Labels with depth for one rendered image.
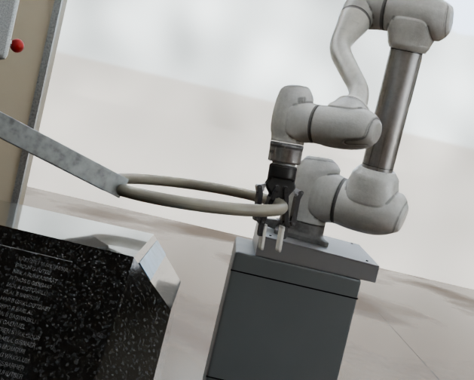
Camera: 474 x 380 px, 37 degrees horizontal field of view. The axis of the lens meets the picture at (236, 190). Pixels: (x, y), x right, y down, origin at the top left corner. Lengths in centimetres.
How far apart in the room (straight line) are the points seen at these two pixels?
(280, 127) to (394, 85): 49
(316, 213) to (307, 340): 40
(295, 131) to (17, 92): 491
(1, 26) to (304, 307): 122
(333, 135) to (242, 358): 80
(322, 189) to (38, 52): 460
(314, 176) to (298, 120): 48
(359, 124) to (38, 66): 500
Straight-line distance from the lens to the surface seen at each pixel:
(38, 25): 658
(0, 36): 153
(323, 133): 179
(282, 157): 184
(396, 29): 219
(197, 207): 158
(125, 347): 122
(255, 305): 219
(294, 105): 183
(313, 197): 226
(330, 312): 221
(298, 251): 217
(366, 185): 221
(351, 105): 181
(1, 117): 158
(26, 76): 655
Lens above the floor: 109
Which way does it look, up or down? 3 degrees down
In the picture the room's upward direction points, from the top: 13 degrees clockwise
